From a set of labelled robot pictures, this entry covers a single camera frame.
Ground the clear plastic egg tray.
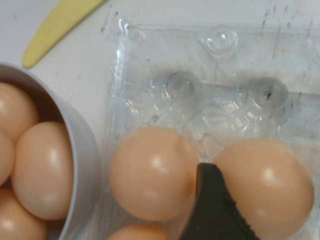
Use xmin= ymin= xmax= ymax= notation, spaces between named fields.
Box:
xmin=94 ymin=17 xmax=320 ymax=240

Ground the yellow plastic knife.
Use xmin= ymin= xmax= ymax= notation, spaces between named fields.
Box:
xmin=21 ymin=0 xmax=106 ymax=69

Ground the grey round bowl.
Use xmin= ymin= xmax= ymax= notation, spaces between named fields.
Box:
xmin=0 ymin=63 xmax=102 ymax=240

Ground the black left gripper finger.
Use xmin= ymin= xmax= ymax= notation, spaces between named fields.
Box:
xmin=178 ymin=162 xmax=262 ymax=240

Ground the tan plastic egg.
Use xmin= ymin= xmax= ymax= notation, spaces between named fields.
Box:
xmin=11 ymin=121 xmax=76 ymax=221
xmin=0 ymin=82 xmax=40 ymax=145
xmin=0 ymin=128 xmax=16 ymax=186
xmin=109 ymin=126 xmax=201 ymax=222
xmin=0 ymin=187 xmax=48 ymax=240
xmin=104 ymin=223 xmax=171 ymax=240
xmin=212 ymin=137 xmax=315 ymax=240

